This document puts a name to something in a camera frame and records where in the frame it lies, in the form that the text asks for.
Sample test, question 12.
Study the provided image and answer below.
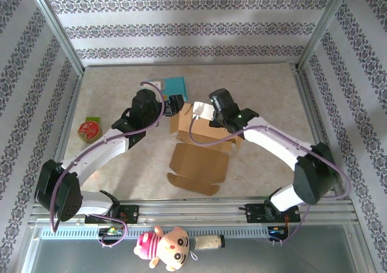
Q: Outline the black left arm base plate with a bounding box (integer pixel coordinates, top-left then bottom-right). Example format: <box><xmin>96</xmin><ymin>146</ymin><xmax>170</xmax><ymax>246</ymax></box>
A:
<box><xmin>84</xmin><ymin>205</ymin><xmax>140</xmax><ymax>225</ymax></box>

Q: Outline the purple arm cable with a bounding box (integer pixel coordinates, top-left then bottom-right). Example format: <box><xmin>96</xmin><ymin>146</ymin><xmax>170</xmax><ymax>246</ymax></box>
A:
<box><xmin>189</xmin><ymin>114</ymin><xmax>352</xmax><ymax>247</ymax></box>
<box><xmin>49</xmin><ymin>81</ymin><xmax>166</xmax><ymax>249</ymax></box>

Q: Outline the red round tin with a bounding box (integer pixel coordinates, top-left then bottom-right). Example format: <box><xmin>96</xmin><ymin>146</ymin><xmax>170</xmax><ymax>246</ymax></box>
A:
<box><xmin>77</xmin><ymin>120</ymin><xmax>103</xmax><ymax>144</ymax></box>

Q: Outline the blue and white paper box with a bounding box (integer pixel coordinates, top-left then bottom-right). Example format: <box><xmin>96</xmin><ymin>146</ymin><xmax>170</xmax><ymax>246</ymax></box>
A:
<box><xmin>163</xmin><ymin>76</ymin><xmax>188</xmax><ymax>102</ymax></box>

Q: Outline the grey slotted cable duct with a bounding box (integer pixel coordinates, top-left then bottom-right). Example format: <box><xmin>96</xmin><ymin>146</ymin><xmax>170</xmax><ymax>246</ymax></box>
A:
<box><xmin>39</xmin><ymin>226</ymin><xmax>290</xmax><ymax>240</ymax></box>

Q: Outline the jar with black cap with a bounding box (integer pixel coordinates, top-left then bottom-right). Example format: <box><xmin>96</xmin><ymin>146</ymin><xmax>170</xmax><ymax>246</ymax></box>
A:
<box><xmin>193</xmin><ymin>234</ymin><xmax>226</xmax><ymax>251</ymax></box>

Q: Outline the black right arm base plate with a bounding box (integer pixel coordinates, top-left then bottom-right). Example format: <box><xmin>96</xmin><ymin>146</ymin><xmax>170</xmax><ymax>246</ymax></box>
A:
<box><xmin>246</xmin><ymin>202</ymin><xmax>302</xmax><ymax>225</ymax></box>

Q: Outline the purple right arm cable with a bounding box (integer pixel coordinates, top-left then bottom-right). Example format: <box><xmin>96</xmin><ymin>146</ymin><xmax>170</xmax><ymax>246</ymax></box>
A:
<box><xmin>189</xmin><ymin>114</ymin><xmax>352</xmax><ymax>247</ymax></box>

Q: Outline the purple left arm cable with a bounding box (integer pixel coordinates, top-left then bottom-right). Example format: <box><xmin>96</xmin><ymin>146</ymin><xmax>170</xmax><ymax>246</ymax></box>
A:
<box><xmin>49</xmin><ymin>81</ymin><xmax>166</xmax><ymax>249</ymax></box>

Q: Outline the brown cardboard box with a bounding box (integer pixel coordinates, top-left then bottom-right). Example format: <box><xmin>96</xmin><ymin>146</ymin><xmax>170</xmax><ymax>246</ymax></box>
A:
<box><xmin>166</xmin><ymin>102</ymin><xmax>244</xmax><ymax>197</ymax></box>

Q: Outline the plush doll with pink shirt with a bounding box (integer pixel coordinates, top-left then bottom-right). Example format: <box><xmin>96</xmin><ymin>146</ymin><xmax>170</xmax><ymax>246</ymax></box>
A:
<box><xmin>134</xmin><ymin>225</ymin><xmax>199</xmax><ymax>272</ymax></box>

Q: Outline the aluminium frame post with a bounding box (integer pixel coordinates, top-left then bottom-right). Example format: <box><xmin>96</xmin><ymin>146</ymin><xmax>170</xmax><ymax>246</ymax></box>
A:
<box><xmin>296</xmin><ymin>0</ymin><xmax>353</xmax><ymax>71</ymax></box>
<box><xmin>25</xmin><ymin>0</ymin><xmax>85</xmax><ymax>76</ymax></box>

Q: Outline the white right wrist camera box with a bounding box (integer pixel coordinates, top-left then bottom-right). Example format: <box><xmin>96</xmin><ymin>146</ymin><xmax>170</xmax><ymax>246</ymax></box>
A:
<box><xmin>192</xmin><ymin>101</ymin><xmax>215</xmax><ymax>122</ymax></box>

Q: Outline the aluminium mounting rail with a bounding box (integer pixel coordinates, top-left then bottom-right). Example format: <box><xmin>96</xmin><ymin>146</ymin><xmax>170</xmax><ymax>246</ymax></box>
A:
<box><xmin>28</xmin><ymin>196</ymin><xmax>359</xmax><ymax>227</ymax></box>

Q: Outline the aluminium side rail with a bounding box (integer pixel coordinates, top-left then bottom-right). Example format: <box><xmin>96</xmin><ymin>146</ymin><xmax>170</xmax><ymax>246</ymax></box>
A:
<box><xmin>42</xmin><ymin>73</ymin><xmax>84</xmax><ymax>203</ymax></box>
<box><xmin>293</xmin><ymin>67</ymin><xmax>351</xmax><ymax>201</ymax></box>

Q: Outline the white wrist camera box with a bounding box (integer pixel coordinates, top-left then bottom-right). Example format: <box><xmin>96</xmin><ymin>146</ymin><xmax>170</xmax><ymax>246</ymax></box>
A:
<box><xmin>145</xmin><ymin>79</ymin><xmax>166</xmax><ymax>101</ymax></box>
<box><xmin>192</xmin><ymin>101</ymin><xmax>215</xmax><ymax>122</ymax></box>

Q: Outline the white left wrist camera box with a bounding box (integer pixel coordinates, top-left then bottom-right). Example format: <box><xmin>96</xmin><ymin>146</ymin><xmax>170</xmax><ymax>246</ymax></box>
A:
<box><xmin>145</xmin><ymin>79</ymin><xmax>166</xmax><ymax>101</ymax></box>

